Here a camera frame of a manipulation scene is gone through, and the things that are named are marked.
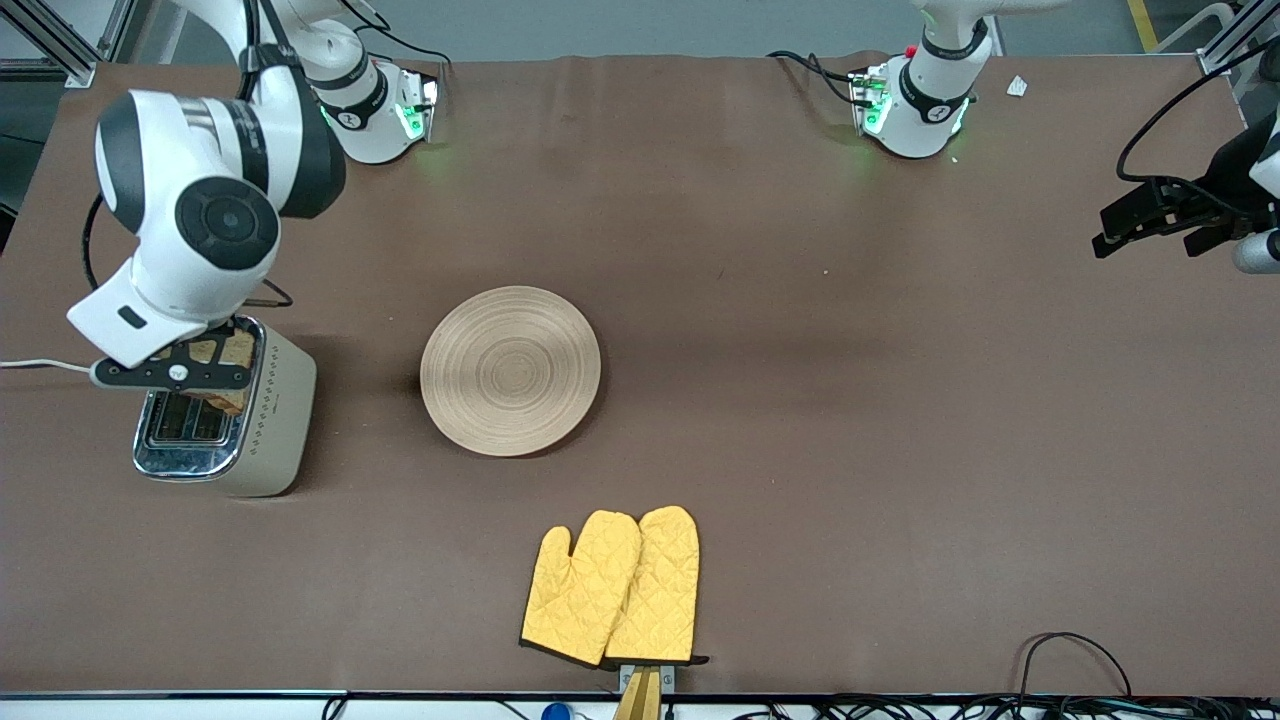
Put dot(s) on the yellow quilted oven mitt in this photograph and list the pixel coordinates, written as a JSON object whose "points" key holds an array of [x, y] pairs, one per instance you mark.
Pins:
{"points": [[575, 590], [660, 590]]}

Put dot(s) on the aluminium frame profile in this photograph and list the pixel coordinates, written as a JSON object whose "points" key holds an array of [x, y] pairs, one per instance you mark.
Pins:
{"points": [[78, 72], [1215, 58]]}

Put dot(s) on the round wooden plate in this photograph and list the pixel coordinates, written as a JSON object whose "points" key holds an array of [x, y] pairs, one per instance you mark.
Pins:
{"points": [[510, 370]]}

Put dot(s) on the small white paper scrap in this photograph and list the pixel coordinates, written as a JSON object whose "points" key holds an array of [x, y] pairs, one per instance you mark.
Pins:
{"points": [[1017, 86]]}

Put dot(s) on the small blue round object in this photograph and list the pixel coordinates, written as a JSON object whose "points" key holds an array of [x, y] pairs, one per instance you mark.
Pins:
{"points": [[555, 712]]}

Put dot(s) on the chrome two-slot toaster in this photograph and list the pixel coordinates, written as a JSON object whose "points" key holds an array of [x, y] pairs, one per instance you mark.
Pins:
{"points": [[280, 420]]}

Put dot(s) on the grey metal bracket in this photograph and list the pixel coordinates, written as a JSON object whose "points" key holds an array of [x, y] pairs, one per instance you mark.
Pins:
{"points": [[668, 677]]}

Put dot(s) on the brown bread slice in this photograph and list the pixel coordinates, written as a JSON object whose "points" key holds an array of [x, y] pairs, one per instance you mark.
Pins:
{"points": [[238, 350]]}

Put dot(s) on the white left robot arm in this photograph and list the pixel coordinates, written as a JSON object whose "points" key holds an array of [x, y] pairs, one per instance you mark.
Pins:
{"points": [[930, 100]]}

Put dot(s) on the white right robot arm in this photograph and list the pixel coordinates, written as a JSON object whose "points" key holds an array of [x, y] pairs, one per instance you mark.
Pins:
{"points": [[225, 220]]}

